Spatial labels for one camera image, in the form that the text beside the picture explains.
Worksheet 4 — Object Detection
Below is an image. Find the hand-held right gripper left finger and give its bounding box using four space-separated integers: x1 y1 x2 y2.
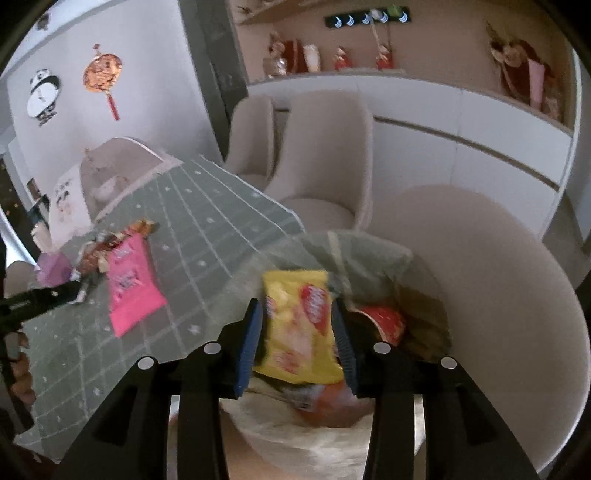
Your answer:
53 298 264 480

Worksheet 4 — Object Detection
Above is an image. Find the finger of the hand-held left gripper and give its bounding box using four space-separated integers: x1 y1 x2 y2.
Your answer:
0 282 83 324

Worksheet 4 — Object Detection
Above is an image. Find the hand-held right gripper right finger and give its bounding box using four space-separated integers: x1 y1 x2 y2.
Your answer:
330 300 541 480

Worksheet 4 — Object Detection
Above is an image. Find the red paper cup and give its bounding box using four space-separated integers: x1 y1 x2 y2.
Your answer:
355 305 407 347

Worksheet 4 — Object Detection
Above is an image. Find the yellow snack packet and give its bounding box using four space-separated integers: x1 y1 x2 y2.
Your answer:
252 269 345 386

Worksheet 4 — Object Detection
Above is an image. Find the brown snack wrapper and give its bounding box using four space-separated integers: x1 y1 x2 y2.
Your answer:
74 219 160 278

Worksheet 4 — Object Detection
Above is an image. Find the translucent plastic bin bag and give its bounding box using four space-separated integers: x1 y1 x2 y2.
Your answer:
222 228 455 444

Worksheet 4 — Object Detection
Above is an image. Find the pink snack packet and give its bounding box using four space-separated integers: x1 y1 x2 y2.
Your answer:
107 233 168 337

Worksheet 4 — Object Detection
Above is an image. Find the person's left hand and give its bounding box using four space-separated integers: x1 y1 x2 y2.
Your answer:
10 330 38 409

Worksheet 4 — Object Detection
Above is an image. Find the pink tin box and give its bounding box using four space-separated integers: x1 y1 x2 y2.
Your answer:
36 251 75 287

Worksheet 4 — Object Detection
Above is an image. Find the tan seat cushion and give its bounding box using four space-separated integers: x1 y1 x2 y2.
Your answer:
168 406 426 480

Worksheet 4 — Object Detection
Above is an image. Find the grey checked tablecloth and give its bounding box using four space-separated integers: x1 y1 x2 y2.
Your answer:
18 154 305 462

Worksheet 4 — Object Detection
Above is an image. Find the mesh food cover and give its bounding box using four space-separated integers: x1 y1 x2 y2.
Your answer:
48 136 185 241

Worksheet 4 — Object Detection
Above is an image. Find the beige dining chair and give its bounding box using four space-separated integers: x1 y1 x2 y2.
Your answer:
265 92 375 232
224 95 278 190
365 185 589 480

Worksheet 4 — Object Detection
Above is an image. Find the white sideboard cabinet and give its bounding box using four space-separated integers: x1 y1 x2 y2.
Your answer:
247 74 575 241

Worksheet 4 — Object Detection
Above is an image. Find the red hanging knot ornament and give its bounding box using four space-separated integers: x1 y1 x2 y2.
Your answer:
83 44 125 121

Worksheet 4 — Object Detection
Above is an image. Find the glass vase with flowers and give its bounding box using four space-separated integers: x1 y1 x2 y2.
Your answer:
263 31 284 79

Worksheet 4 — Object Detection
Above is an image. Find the dark red gift bag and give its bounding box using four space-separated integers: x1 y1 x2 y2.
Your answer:
283 41 305 75

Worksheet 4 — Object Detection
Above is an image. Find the panda wall clock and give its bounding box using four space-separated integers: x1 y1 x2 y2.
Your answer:
27 68 62 127

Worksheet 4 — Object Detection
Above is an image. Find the wooden wall shelf unit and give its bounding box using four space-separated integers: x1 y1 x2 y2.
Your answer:
231 0 583 134

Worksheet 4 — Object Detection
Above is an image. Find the black wall power strip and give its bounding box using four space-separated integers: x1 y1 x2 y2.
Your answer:
323 8 411 29

